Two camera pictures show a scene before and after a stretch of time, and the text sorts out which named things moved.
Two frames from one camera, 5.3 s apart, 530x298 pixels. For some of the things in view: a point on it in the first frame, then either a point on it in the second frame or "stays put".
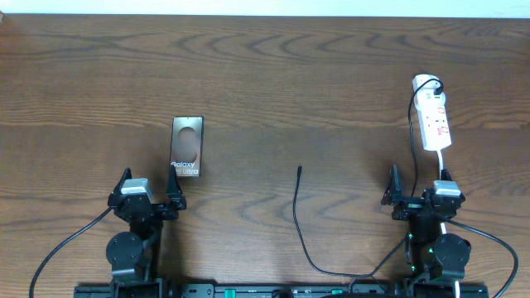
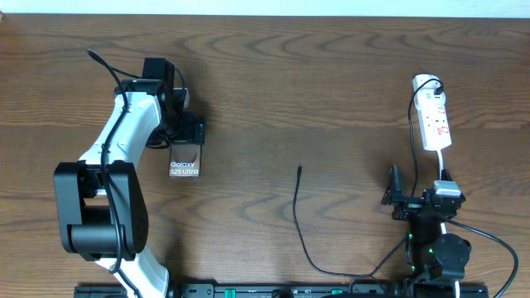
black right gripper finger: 445,175 stays put
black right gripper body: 407,209 stays put
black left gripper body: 158,216 -> 185,132
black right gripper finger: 394,189 stays put
